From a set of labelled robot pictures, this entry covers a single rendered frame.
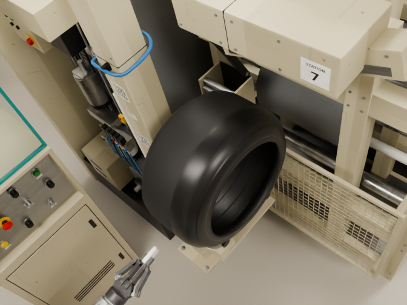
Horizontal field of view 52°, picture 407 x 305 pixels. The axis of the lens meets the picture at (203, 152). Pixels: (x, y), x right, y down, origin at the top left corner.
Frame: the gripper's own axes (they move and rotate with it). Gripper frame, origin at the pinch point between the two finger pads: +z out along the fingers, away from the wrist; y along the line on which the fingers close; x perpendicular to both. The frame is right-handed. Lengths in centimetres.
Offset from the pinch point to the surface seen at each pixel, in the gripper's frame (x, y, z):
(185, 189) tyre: -21.4, -5.2, 23.3
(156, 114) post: -17, 28, 41
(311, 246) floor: 124, -18, 62
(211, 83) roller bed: 6, 35, 72
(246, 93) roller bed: 12, 21, 79
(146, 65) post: -38, 28, 47
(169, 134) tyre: -26.2, 10.0, 34.4
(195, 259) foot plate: 116, 33, 11
